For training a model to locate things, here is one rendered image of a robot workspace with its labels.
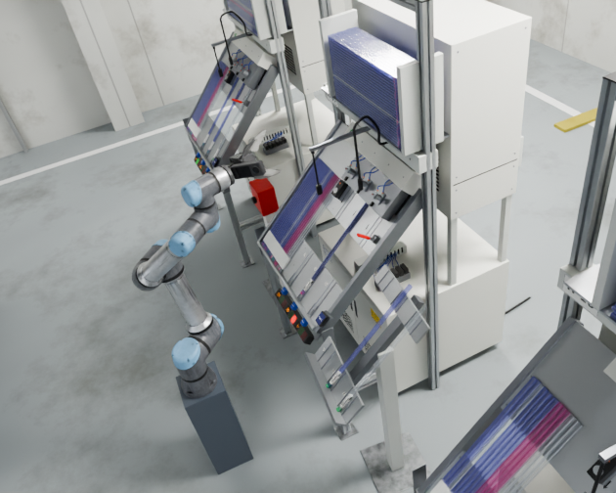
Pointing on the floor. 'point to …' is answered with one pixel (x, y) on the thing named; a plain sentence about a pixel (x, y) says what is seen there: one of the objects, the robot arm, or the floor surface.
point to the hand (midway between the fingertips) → (275, 151)
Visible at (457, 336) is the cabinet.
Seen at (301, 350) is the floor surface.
